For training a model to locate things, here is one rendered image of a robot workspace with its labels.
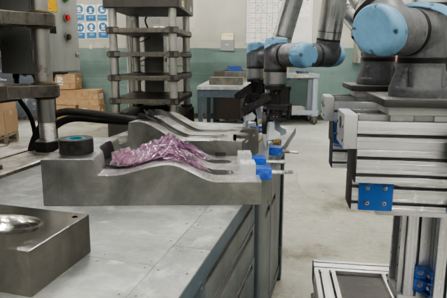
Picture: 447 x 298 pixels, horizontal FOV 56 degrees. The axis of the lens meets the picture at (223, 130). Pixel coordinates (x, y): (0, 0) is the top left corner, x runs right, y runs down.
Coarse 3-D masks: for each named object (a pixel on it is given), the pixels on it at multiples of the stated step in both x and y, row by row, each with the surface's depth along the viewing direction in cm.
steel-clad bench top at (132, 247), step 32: (288, 128) 203; (0, 192) 107; (32, 192) 107; (96, 224) 87; (128, 224) 87; (160, 224) 87; (192, 224) 87; (224, 224) 87; (96, 256) 73; (128, 256) 73; (160, 256) 73; (192, 256) 73; (64, 288) 63; (96, 288) 63; (128, 288) 63; (160, 288) 63
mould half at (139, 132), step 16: (128, 128) 136; (144, 128) 134; (160, 128) 135; (176, 128) 142; (208, 128) 153; (224, 128) 151; (240, 128) 149; (256, 128) 149; (128, 144) 137; (208, 144) 129; (224, 144) 128; (240, 144) 127; (256, 144) 148
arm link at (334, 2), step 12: (324, 0) 131; (336, 0) 128; (324, 12) 131; (336, 12) 129; (324, 24) 132; (336, 24) 130; (324, 36) 132; (336, 36) 132; (324, 48) 132; (336, 48) 133; (324, 60) 132; (336, 60) 135
